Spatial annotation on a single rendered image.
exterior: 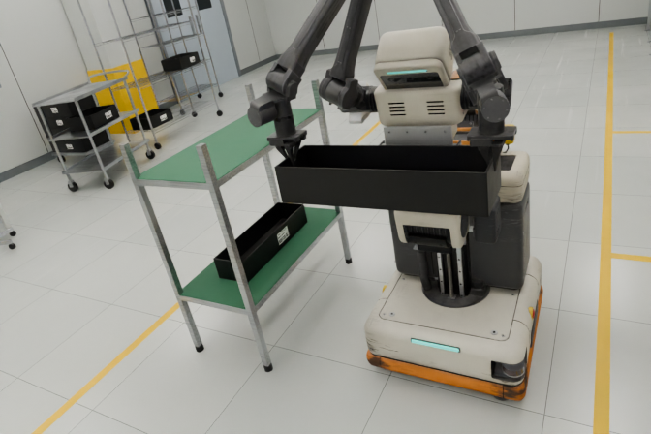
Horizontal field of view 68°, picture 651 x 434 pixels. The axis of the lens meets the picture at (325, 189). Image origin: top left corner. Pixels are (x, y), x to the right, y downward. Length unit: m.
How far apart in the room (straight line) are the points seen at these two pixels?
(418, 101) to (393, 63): 0.15
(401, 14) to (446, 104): 7.91
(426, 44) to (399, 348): 1.17
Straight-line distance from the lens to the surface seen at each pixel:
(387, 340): 2.04
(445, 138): 1.54
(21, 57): 7.08
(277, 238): 2.47
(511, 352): 1.92
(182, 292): 2.42
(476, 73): 1.12
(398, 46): 1.50
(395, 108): 1.58
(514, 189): 1.89
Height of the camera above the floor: 1.60
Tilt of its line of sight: 24 degrees down
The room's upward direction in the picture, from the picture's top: 11 degrees counter-clockwise
